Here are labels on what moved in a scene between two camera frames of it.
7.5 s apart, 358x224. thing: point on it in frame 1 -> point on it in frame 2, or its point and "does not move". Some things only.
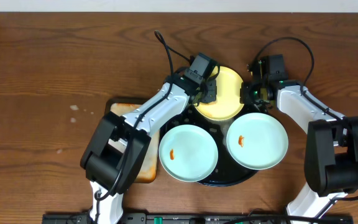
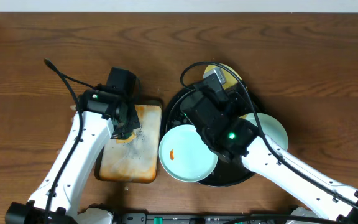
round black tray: (227, 172) does not move
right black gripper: (250, 95) -> (196, 101)
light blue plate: (188, 153) does not move
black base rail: (196, 219) does not move
